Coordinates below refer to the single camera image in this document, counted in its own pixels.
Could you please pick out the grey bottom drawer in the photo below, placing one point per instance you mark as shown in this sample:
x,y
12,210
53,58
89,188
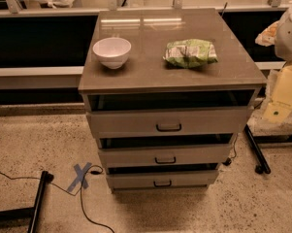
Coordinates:
x,y
161,180

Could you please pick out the grey drawer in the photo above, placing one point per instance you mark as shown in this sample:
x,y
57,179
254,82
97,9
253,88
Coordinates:
x,y
161,180
146,123
140,157

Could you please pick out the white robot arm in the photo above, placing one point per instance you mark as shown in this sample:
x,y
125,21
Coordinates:
x,y
279,34

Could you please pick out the grey drawer cabinet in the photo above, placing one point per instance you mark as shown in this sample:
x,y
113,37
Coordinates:
x,y
147,82

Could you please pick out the grey top drawer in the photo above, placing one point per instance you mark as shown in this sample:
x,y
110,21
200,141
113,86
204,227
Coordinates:
x,y
146,123

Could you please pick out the grey middle drawer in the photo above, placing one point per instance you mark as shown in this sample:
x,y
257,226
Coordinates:
x,y
140,157

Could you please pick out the white bowl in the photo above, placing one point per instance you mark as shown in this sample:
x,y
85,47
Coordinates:
x,y
112,52

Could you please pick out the green chip bag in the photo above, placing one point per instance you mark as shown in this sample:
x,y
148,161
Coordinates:
x,y
190,53

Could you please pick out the grey window railing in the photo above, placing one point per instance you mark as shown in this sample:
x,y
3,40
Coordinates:
x,y
69,77

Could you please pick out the blue tape cross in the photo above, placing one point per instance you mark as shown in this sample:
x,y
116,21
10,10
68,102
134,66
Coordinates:
x,y
80,172

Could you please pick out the black left stand leg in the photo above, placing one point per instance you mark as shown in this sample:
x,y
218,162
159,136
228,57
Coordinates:
x,y
31,214

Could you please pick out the black stand leg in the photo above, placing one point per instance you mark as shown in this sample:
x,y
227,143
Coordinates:
x,y
262,167
31,214

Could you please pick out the black right stand leg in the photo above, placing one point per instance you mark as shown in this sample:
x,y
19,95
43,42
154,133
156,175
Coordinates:
x,y
262,167

